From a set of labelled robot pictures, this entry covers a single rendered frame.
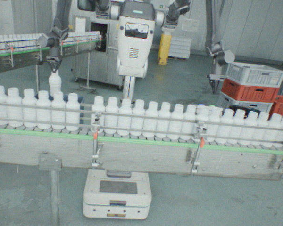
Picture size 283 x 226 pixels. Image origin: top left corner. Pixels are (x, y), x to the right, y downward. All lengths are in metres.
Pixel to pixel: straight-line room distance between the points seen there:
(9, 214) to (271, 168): 1.81
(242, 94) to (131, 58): 2.05
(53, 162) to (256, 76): 2.73
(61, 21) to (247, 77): 2.47
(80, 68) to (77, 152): 4.05
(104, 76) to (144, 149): 3.87
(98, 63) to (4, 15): 3.08
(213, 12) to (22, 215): 1.88
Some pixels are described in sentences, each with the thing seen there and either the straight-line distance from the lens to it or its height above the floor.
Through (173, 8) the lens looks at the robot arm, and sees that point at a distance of 1.40.
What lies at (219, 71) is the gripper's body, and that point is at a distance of 1.22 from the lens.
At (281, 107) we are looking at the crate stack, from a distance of 3.75.
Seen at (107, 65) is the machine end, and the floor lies 0.51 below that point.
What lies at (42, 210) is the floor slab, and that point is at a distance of 2.04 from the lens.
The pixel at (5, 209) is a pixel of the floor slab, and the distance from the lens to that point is 2.12.
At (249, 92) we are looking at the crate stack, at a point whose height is 0.78.
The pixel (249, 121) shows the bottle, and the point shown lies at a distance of 1.13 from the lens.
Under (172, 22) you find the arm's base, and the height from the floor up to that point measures 1.50.
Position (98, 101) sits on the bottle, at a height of 1.15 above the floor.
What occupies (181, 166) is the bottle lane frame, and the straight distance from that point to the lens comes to 1.09.
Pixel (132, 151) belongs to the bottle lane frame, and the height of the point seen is 0.94.
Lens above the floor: 1.49
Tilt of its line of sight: 23 degrees down
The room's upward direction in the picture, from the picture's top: 8 degrees clockwise
